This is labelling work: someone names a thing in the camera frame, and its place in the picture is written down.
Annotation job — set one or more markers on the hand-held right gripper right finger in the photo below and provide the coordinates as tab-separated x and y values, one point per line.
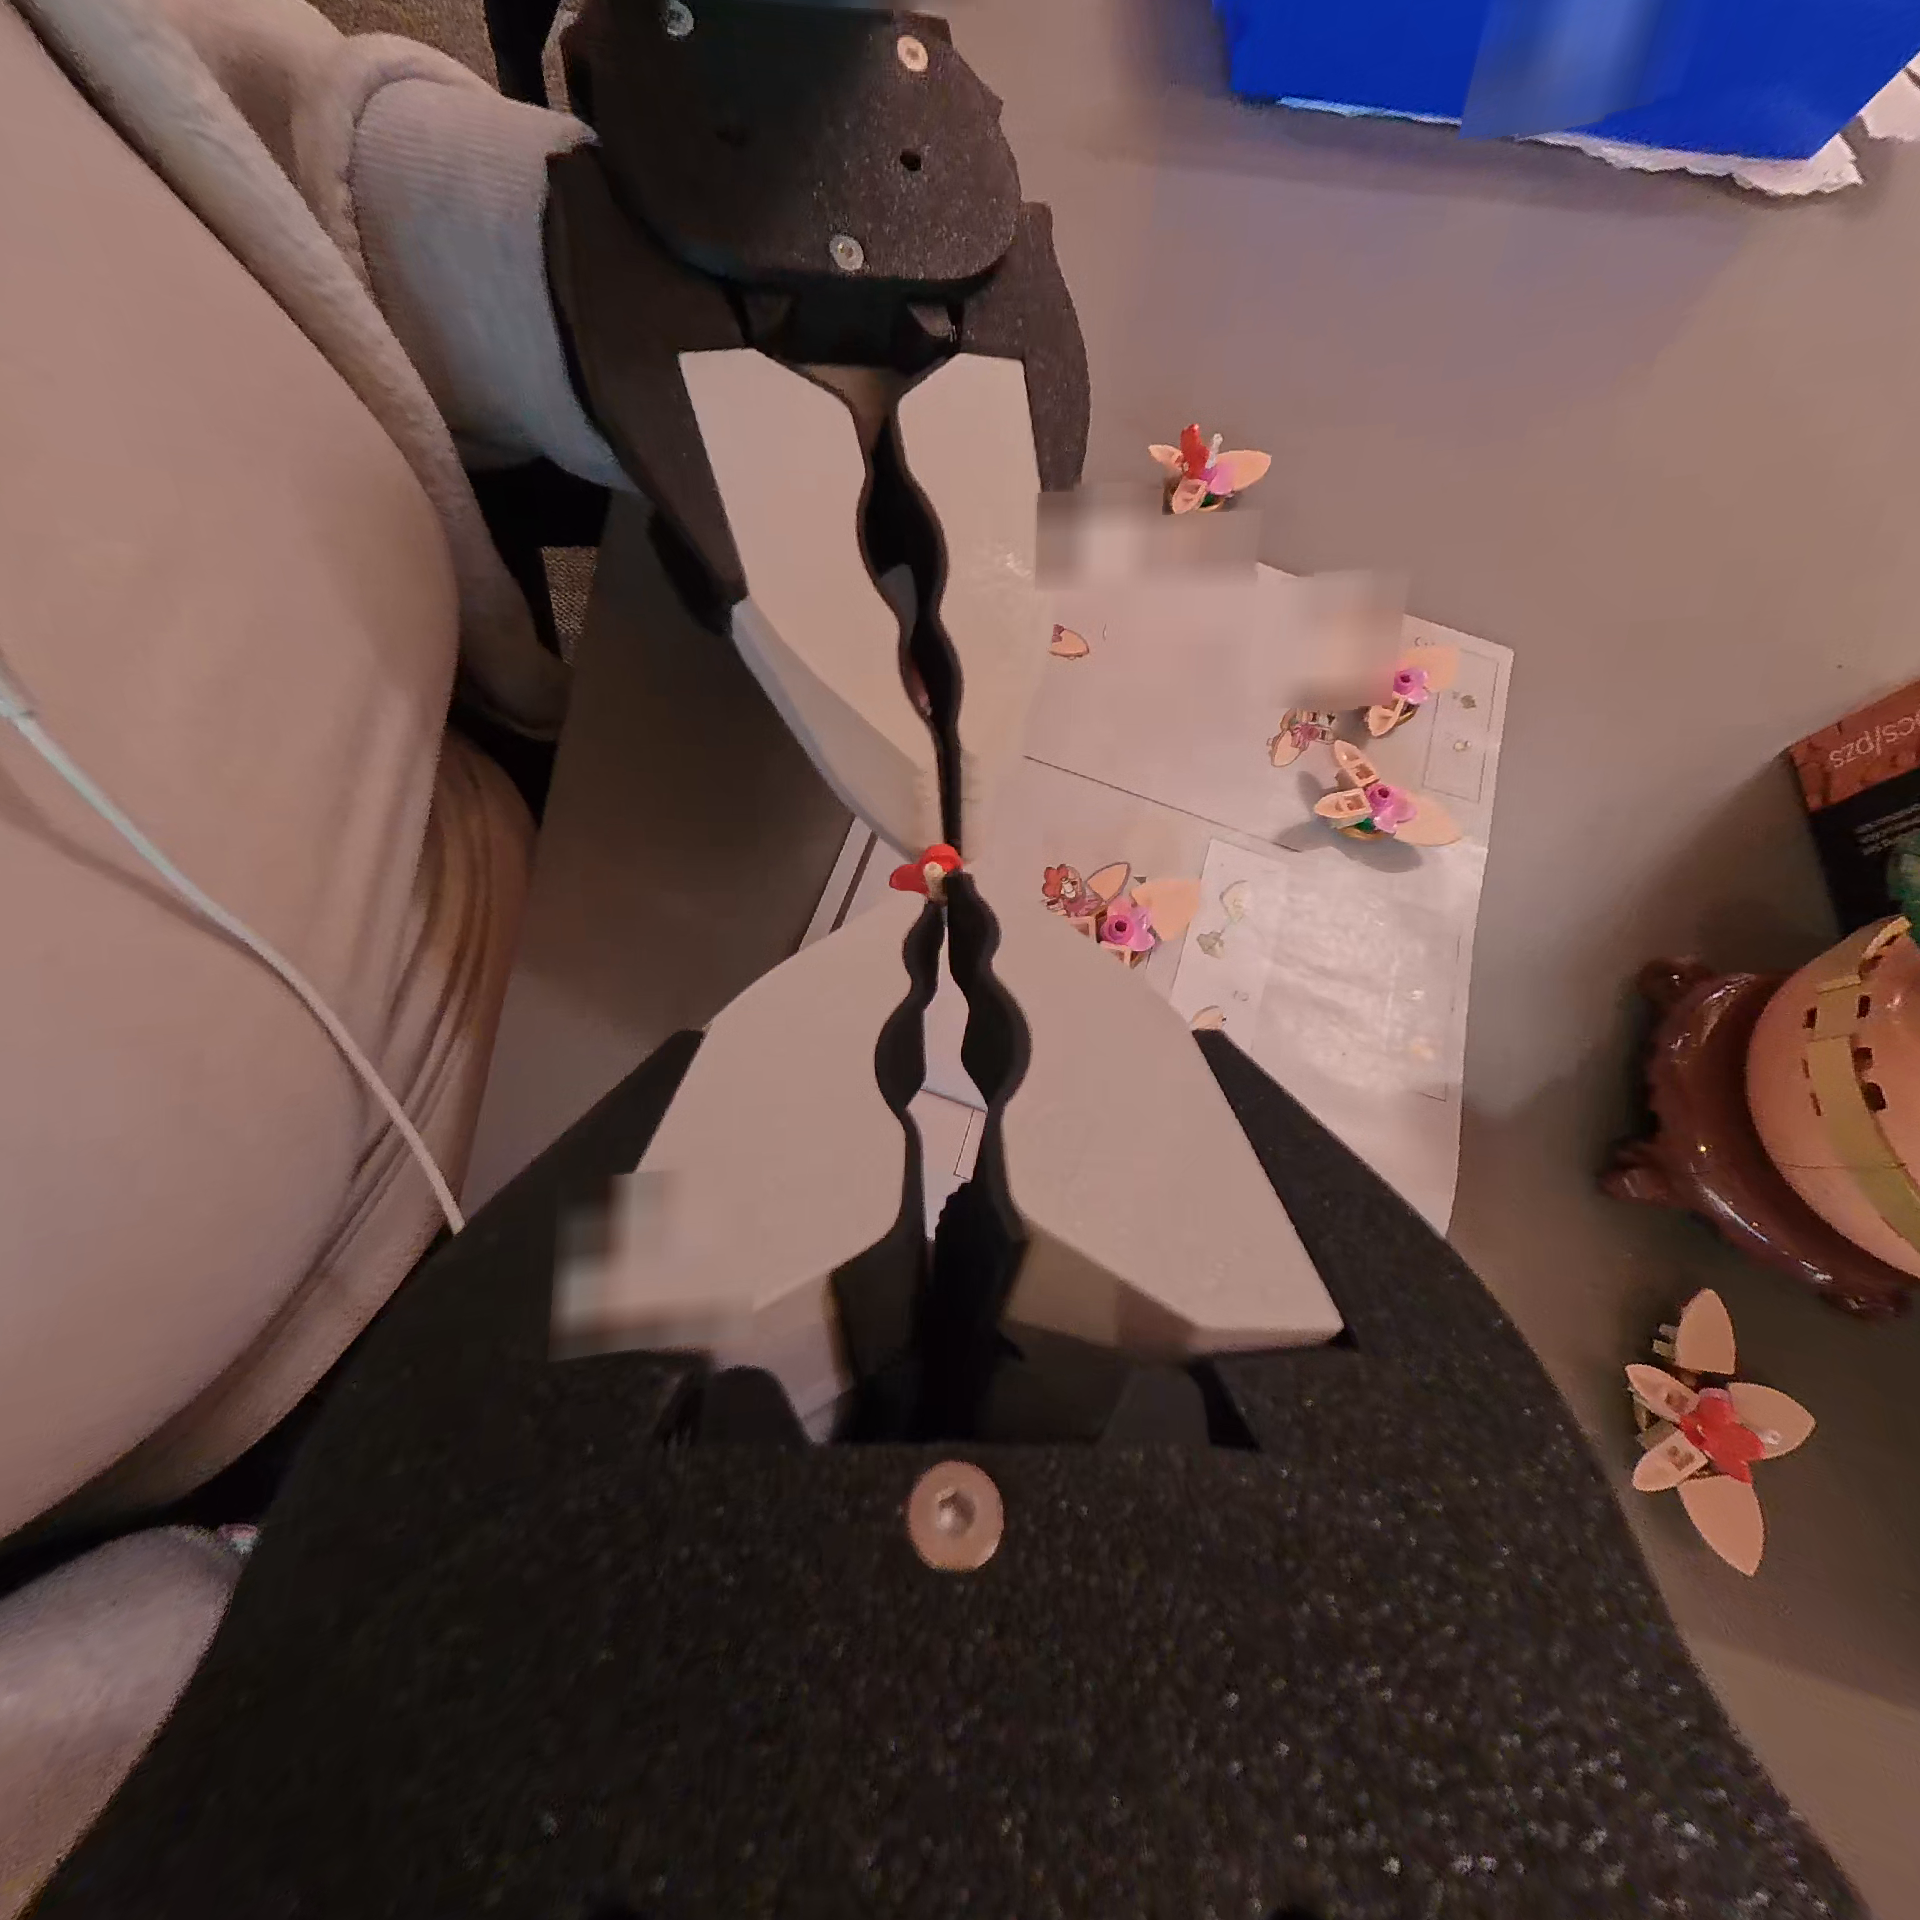
1124	1185

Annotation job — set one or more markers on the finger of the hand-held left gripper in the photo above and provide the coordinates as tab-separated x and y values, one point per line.
779	480
989	494

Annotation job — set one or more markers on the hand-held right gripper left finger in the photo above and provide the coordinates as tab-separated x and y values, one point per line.
779	1080

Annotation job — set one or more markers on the red toy flower piece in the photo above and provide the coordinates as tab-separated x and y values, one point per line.
926	870

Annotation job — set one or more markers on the grey desk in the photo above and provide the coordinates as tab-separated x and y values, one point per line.
1574	375

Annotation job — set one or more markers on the beige toy flower red core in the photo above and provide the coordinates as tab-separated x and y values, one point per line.
1716	1425
1208	473

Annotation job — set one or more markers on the pink flower on sheet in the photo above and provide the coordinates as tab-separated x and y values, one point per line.
1132	918

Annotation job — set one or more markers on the white instruction booklet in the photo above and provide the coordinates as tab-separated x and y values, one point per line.
1348	960

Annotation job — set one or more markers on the blue plastic bin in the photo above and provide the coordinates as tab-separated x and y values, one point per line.
1348	61

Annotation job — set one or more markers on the person's beige hoodie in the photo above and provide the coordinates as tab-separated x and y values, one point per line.
195	750

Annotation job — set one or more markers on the toy orchid plant in pot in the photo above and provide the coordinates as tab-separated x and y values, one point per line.
1798	1096

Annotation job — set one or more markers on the brown black toy set box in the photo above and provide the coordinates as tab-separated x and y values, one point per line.
1860	810

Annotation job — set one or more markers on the white paper towels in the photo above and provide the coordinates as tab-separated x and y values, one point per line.
1798	165

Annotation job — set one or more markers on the person's light trouser leg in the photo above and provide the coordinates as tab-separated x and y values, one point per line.
90	1680

